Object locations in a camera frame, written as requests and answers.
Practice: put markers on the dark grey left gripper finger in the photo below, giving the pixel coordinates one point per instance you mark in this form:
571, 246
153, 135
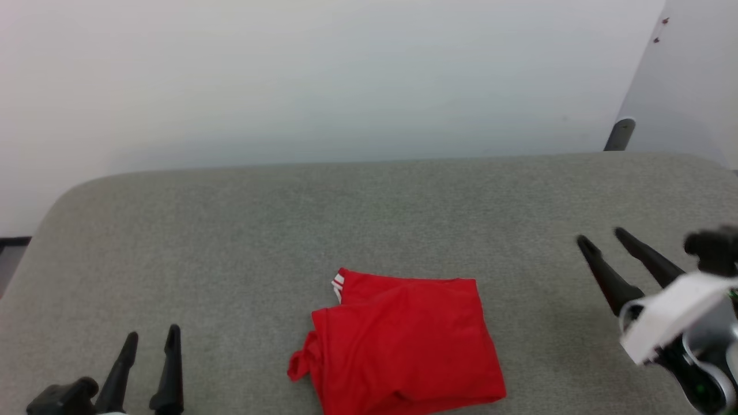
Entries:
170, 380
121, 374

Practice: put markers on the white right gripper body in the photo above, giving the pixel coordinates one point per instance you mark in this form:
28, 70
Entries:
669, 317

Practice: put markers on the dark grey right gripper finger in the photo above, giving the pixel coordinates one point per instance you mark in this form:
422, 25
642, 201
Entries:
654, 262
611, 279

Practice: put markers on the red and white garment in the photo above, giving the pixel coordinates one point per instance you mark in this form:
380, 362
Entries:
403, 340

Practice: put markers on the dark grey metal bar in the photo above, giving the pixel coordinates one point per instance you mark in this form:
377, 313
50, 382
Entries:
620, 135

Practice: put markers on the black baseboard strip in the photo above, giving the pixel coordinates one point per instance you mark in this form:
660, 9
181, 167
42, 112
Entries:
14, 241

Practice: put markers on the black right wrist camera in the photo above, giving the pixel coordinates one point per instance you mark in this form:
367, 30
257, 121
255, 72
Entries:
715, 251

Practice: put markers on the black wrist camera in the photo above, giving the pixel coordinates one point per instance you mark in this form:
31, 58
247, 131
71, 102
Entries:
63, 399
715, 251

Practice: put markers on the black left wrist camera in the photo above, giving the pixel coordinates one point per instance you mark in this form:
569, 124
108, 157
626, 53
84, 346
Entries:
63, 399

